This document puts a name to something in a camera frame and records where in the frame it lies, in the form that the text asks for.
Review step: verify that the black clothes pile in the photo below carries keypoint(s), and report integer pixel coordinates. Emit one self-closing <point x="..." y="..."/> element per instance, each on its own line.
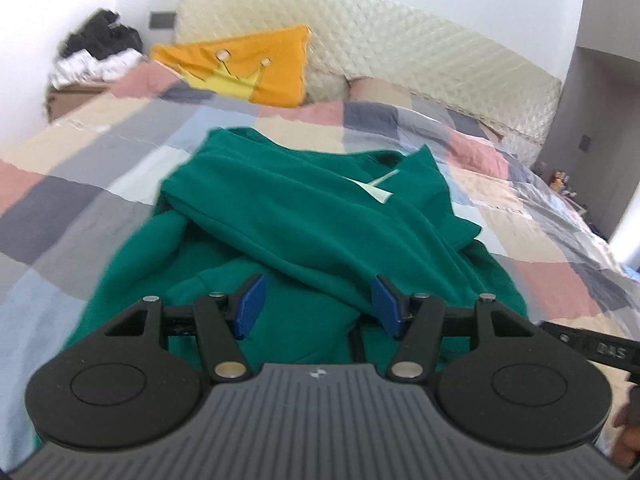
<point x="102" y="35"/>

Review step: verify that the person's right hand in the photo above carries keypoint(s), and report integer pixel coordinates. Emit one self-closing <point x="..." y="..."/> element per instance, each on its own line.
<point x="627" y="440"/>

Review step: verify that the cream quilted headboard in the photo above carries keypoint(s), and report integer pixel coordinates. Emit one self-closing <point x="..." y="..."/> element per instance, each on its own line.
<point x="400" y="40"/>

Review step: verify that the green hoodie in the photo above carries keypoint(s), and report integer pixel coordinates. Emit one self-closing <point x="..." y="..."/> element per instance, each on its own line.
<point x="300" y="210"/>

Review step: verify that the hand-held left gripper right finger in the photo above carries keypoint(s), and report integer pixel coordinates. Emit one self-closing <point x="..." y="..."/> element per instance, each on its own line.
<point x="386" y="305"/>

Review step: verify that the grey wardrobe cabinet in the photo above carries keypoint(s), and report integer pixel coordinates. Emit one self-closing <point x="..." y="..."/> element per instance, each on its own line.
<point x="610" y="85"/>

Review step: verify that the floral pillow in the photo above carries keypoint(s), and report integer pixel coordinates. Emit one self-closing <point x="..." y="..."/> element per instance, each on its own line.
<point x="325" y="85"/>

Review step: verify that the small cosmetic bottles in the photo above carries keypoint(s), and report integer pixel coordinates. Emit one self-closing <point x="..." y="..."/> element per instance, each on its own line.
<point x="560" y="181"/>

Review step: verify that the dark cabinet socket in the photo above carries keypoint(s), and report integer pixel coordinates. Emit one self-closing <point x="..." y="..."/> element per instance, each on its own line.
<point x="585" y="141"/>

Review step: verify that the checkered pillow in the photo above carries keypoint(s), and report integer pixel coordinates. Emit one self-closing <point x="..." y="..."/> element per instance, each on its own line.
<point x="400" y="95"/>

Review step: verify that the white clothes pile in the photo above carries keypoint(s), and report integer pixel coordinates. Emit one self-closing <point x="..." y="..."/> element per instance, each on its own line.
<point x="90" y="67"/>

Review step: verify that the checkered patchwork quilt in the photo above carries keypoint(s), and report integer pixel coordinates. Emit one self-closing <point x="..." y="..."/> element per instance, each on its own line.
<point x="75" y="185"/>

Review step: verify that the dark wall switch panel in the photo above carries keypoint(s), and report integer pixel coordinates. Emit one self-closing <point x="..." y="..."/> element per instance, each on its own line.
<point x="162" y="19"/>

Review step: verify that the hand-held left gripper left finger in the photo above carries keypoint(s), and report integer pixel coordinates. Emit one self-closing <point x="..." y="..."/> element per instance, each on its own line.
<point x="250" y="307"/>

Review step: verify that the brown cardboard box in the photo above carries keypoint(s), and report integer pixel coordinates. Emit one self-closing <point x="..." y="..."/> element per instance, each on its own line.
<point x="70" y="100"/>

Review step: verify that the yellow crown pillow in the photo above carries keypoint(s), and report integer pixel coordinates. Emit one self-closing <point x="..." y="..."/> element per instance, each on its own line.
<point x="270" y="70"/>

